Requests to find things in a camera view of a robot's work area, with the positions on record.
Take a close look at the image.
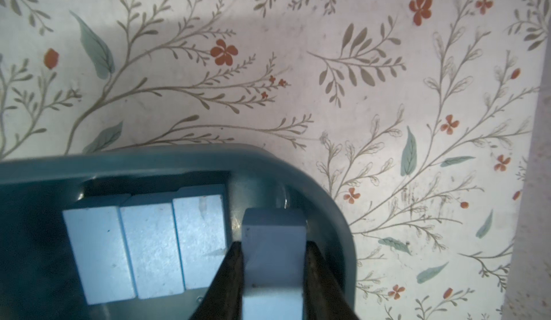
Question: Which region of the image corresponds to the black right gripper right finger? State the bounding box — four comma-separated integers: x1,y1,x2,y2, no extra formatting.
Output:
304,241,359,320

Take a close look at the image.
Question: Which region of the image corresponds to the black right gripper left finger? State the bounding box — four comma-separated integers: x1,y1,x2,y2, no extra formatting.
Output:
190,241,244,320

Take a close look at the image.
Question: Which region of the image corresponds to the long light blue block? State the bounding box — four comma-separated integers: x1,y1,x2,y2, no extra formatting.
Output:
63,194,136,306

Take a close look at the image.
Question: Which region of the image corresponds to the dark teal plastic tray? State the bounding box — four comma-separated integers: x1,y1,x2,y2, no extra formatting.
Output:
1,145,356,319

